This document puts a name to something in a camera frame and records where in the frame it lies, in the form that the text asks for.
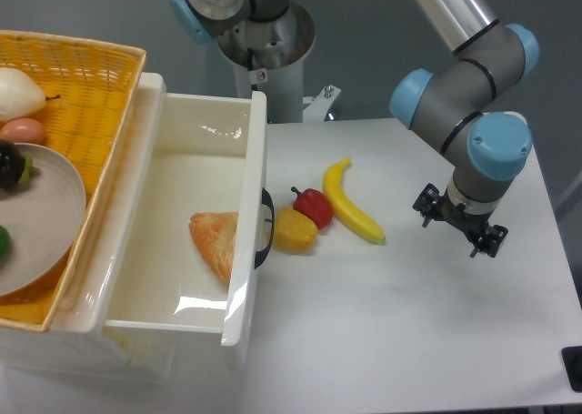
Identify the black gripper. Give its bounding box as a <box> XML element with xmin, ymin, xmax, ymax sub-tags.
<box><xmin>412</xmin><ymin>183</ymin><xmax>508</xmax><ymax>257</ymax></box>

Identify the white top drawer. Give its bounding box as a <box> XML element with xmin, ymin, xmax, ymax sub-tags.
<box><xmin>55</xmin><ymin>73</ymin><xmax>272</xmax><ymax>350</ymax></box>

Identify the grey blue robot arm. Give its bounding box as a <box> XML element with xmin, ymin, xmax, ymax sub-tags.
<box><xmin>170</xmin><ymin>0</ymin><xmax>539</xmax><ymax>257</ymax></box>

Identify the white drawer cabinet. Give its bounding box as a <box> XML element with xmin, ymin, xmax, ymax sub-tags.
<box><xmin>1</xmin><ymin>74</ymin><xmax>266</xmax><ymax>380</ymax></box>

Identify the yellow toy banana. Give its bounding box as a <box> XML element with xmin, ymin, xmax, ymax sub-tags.
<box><xmin>322</xmin><ymin>157</ymin><xmax>386</xmax><ymax>245</ymax></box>

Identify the red toy bell pepper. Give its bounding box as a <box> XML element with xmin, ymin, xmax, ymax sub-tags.
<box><xmin>291</xmin><ymin>187</ymin><xmax>334</xmax><ymax>229</ymax></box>

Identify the yellow toy bell pepper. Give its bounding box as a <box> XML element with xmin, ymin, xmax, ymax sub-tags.
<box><xmin>267</xmin><ymin>207</ymin><xmax>318</xmax><ymax>254</ymax></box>

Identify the black corner object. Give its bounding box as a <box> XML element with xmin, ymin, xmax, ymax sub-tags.
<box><xmin>561</xmin><ymin>346</ymin><xmax>582</xmax><ymax>393</ymax></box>

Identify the orange toy croissant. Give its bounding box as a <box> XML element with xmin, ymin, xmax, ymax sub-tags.
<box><xmin>188</xmin><ymin>212</ymin><xmax>238</xmax><ymax>282</ymax></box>

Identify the yellow wicker basket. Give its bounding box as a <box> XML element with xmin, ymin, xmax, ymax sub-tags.
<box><xmin>1</xmin><ymin>30</ymin><xmax>146</xmax><ymax>332</ymax></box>

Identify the grey round plate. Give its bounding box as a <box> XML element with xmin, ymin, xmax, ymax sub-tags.
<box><xmin>1</xmin><ymin>143</ymin><xmax>85</xmax><ymax>295</ymax></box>

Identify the pink toy egg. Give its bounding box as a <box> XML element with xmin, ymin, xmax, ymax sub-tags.
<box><xmin>1</xmin><ymin>117</ymin><xmax>46</xmax><ymax>145</ymax></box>

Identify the dark purple toy eggplant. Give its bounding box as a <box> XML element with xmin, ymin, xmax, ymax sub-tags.
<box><xmin>0</xmin><ymin>140</ymin><xmax>41</xmax><ymax>189</ymax></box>

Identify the green toy vegetable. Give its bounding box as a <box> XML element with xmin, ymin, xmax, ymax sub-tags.
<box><xmin>0</xmin><ymin>226</ymin><xmax>11</xmax><ymax>260</ymax></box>

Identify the white toy pear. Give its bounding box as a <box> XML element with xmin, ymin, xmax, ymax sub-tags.
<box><xmin>0</xmin><ymin>67</ymin><xmax>60</xmax><ymax>123</ymax></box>

